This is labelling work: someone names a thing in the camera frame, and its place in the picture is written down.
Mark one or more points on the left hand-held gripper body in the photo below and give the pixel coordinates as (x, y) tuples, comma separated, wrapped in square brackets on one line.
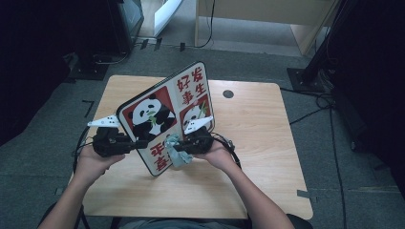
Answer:
[(108, 143)]

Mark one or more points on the dark curtain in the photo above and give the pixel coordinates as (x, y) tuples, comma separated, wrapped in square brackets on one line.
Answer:
[(375, 79), (31, 63)]

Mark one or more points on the person's left hand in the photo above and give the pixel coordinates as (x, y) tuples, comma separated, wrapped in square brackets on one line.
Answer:
[(89, 167)]

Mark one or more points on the black metal stand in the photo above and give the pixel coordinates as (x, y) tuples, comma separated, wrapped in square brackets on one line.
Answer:
[(310, 79)]

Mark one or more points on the black stand base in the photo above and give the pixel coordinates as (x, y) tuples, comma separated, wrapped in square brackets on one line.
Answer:
[(89, 68)]

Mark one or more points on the dark monitor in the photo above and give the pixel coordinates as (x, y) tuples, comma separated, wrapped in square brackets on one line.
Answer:
[(127, 22)]

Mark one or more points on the panda print board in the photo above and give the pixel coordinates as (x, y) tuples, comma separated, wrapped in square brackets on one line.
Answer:
[(159, 95)]

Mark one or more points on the light blue cloth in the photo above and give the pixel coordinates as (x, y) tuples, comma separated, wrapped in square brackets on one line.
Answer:
[(178, 157)]

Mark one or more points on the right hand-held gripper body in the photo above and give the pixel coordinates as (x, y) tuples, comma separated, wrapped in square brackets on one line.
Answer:
[(199, 141)]

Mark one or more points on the round black table grommet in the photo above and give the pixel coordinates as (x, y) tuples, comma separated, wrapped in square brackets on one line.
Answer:
[(228, 94)]

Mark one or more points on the white panel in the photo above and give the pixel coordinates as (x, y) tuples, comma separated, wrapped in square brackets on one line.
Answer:
[(167, 16)]

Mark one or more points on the person's grey clothing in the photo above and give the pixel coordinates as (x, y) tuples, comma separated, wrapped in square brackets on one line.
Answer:
[(178, 224)]

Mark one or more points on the light wooden furniture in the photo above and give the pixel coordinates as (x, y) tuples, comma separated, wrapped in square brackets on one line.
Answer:
[(254, 9)]

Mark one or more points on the person's right hand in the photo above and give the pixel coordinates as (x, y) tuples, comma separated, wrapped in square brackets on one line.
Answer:
[(219, 156)]

